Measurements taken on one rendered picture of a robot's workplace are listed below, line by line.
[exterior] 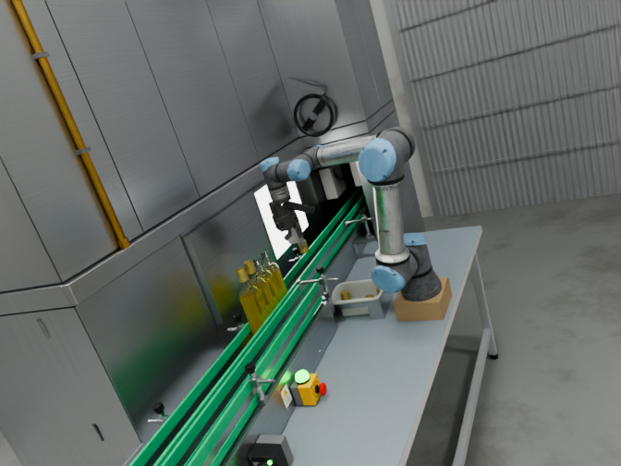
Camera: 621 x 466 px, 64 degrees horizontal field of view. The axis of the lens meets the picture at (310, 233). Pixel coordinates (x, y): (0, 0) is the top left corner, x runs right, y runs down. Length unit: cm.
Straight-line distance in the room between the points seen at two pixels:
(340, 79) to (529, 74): 246
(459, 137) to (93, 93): 377
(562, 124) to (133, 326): 399
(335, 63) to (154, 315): 152
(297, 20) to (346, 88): 39
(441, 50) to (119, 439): 403
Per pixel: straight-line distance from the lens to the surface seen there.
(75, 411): 166
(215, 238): 180
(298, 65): 260
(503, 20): 468
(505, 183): 492
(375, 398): 158
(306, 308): 178
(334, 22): 253
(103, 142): 154
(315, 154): 183
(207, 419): 142
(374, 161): 149
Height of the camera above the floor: 170
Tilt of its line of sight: 17 degrees down
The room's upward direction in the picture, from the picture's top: 18 degrees counter-clockwise
